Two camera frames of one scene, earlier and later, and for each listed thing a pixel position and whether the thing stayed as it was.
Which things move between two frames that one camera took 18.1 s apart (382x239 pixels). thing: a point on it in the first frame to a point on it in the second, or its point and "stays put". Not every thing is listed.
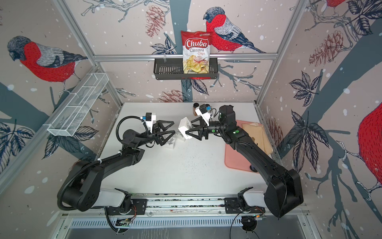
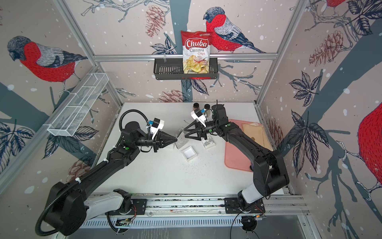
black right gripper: [203, 130] stays put
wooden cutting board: [257, 132] stays put
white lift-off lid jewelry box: [185, 124] to [189, 153]
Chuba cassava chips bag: [196, 46] stays put
